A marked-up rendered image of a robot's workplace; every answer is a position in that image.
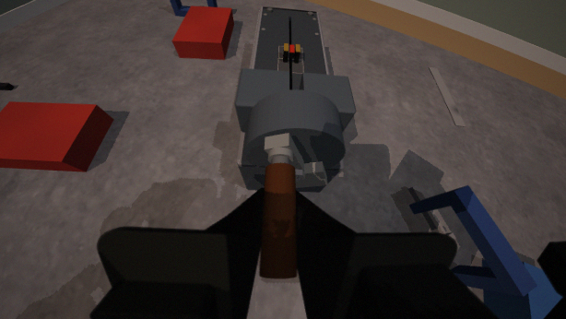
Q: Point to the dark blue c-clamp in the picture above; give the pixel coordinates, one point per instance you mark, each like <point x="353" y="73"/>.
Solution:
<point x="181" y="11"/>
<point x="506" y="273"/>

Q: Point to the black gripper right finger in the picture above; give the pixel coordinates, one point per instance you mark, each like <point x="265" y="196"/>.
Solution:
<point x="330" y="256"/>

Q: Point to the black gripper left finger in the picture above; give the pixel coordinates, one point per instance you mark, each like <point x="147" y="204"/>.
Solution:
<point x="224" y="255"/>

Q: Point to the black l-shaped bar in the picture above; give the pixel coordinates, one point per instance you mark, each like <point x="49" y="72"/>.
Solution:
<point x="6" y="86"/>

